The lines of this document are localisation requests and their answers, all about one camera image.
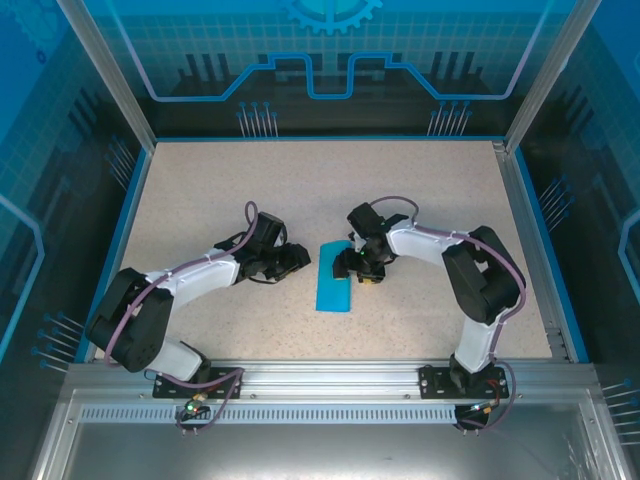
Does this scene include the blue paper sheet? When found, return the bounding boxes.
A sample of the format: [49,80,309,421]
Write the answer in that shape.
[314,239,355,315]

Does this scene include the brushed steel front panel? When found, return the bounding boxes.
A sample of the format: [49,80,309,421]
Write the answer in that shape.
[27,388,624,480]

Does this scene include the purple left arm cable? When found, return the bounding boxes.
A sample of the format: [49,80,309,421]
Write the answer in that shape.
[103,199,261,437]

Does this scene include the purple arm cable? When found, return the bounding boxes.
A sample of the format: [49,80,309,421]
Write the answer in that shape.
[368,195,529,434]
[103,199,261,437]

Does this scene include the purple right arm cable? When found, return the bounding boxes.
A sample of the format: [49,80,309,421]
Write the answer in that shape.
[368,195,529,434]

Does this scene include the aluminium front rail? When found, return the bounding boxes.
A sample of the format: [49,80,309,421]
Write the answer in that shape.
[66,358,597,401]

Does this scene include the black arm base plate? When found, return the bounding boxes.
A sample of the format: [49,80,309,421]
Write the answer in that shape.
[418,363,511,400]
[152,366,245,400]

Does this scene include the slotted grey cable duct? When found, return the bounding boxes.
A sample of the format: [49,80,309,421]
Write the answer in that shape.
[79,405,459,424]

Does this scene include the blue table border frame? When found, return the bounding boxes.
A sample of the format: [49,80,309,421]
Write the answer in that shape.
[74,134,590,364]

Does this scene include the aluminium side rail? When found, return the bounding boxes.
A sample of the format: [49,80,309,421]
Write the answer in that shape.
[491,139,574,362]

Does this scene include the lit cable connector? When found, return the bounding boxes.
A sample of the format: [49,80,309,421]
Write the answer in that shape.
[182,392,210,417]
[467,398,502,416]

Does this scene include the aluminium frame post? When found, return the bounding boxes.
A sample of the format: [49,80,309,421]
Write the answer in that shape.
[54,0,157,153]
[503,0,605,153]

